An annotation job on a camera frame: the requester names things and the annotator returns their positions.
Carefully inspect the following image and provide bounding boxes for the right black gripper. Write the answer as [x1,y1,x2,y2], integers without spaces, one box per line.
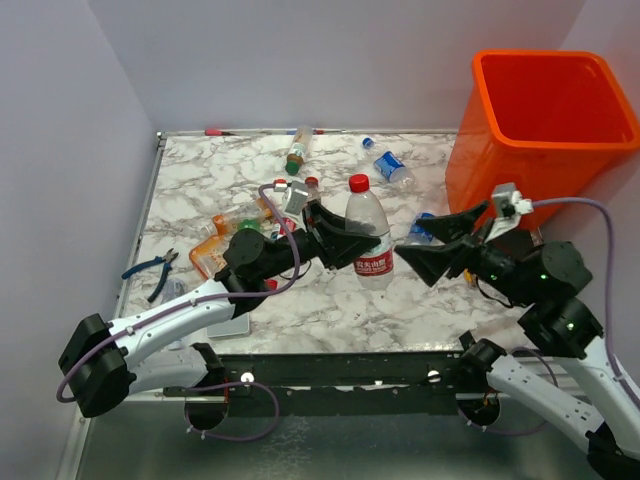
[394,197,536,305]

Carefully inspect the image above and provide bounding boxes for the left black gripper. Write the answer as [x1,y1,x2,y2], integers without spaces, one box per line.
[261,200,381,281]

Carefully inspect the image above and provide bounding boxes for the red cap clear bottle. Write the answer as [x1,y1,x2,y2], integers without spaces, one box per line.
[304,176,321,202]

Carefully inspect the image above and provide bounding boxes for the red label clear bottle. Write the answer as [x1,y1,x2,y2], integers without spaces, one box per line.
[270,217,297,240]

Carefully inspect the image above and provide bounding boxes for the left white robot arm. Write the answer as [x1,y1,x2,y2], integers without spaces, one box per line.
[56,201,381,418]

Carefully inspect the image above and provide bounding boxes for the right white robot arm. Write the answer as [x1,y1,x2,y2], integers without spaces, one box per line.
[395,200,639,479]

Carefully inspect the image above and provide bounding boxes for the orange plastic bin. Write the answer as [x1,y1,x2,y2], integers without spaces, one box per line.
[445,49,639,213]

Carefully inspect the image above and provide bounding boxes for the far blue label bottle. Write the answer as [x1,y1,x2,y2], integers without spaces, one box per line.
[361,137,415,189]

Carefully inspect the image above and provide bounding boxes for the green cap tea bottle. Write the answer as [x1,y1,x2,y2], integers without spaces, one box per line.
[285,125,313,175]

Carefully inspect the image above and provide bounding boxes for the green plastic bottle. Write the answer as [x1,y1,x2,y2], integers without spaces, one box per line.
[238,219,262,232]

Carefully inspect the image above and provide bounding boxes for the blue red pen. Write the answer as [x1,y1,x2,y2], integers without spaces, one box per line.
[284,128,347,135]

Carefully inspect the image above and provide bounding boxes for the orange label crushed bottle left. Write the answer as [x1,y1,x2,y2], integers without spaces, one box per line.
[200,197,272,236]

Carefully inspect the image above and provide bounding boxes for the large orange label bottle left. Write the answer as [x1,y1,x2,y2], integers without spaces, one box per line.
[189,235,229,279]

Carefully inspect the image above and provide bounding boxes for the red marker pen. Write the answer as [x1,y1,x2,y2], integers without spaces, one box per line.
[204,129,235,137]

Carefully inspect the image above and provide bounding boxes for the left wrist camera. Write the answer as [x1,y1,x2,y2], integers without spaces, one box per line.
[274,179,310,216]

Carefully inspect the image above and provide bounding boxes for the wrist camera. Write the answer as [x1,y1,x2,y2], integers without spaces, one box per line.
[485,182,534,243]
[274,179,310,216]

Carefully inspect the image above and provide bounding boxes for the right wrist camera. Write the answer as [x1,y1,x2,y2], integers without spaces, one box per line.
[485,182,534,243]

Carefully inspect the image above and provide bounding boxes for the black base frame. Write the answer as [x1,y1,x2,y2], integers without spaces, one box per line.
[164,345,489,416]

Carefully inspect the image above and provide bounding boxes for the blue handled pliers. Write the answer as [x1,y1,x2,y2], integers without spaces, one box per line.
[121,247,180,304]

